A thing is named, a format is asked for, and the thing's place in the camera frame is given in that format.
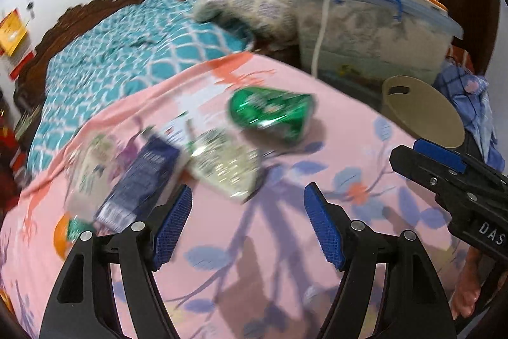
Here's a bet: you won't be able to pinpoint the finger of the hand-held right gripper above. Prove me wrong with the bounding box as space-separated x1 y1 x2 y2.
412 138 508 189
389 144 453 200

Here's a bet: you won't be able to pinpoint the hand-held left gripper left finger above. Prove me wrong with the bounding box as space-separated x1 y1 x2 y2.
40 184 194 339

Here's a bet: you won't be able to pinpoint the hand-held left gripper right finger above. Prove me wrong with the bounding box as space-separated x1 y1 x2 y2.
304 182 457 339

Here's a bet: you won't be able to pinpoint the dark blue carton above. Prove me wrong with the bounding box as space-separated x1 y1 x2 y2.
94 136 183 232

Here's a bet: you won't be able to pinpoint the clear plastic packet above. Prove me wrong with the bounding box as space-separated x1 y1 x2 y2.
186 128 264 205

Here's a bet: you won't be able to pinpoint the person's right hand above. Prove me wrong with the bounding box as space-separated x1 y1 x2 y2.
452 249 495 322

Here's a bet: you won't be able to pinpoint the blue checkered cloth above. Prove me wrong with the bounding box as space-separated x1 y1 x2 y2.
432 57 506 173

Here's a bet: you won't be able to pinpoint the pink printed bedsheet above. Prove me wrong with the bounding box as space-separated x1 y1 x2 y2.
0 53 477 339

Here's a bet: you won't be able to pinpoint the teal patterned blanket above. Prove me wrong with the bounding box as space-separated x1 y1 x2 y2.
28 0 255 165

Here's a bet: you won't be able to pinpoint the red box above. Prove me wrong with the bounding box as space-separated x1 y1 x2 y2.
0 125 24 181

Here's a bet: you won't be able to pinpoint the carved wooden headboard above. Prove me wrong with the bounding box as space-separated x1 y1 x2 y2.
14 0 145 113

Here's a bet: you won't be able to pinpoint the clear storage box blue handles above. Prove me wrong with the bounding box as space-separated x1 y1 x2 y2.
284 0 463 85

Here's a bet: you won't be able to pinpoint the white cable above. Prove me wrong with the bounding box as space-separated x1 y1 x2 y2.
311 0 358 79

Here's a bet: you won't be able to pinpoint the yellow and red wall calendar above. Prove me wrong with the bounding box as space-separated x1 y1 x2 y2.
0 7 34 79

